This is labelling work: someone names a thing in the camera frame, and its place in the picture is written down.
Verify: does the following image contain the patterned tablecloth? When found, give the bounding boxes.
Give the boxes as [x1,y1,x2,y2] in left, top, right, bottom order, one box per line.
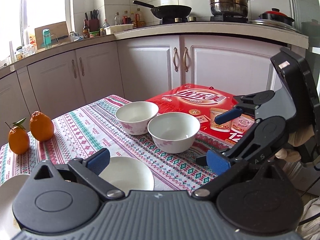
[1,95,230,192]

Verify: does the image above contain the black frying pan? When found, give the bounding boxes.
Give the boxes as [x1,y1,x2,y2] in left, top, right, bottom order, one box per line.
[133,0,192,19]

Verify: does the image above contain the bumpy orange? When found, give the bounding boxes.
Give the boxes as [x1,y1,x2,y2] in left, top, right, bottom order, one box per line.
[29,111,54,142]

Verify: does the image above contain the red drink carton box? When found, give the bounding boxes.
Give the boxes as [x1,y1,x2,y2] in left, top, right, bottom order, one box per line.
[148,83,254,150]

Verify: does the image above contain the white bowl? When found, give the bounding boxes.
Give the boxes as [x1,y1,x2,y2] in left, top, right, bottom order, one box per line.
[99,156,155,195]
[148,112,200,154]
[115,101,159,135]

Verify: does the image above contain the white plate with stain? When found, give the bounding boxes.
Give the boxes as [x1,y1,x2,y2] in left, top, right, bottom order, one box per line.
[0,174,29,239]

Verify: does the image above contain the orange with leaf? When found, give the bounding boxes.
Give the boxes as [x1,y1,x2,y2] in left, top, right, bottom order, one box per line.
[5,118,30,155]

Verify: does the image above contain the gloved right hand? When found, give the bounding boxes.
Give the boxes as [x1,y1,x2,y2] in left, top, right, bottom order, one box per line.
[275,125,314,163]

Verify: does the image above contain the red lid black pot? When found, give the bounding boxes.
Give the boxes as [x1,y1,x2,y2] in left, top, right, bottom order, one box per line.
[259,8,295,26]

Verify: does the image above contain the white kitchen cabinets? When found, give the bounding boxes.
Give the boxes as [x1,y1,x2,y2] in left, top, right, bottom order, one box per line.
[1,35,282,144]

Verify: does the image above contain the steel stock pot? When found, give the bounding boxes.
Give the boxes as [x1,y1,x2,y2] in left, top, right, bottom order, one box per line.
[208,0,251,18]

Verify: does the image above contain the teal bottle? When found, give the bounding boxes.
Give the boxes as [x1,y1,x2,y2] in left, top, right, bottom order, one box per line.
[42,29,52,49]

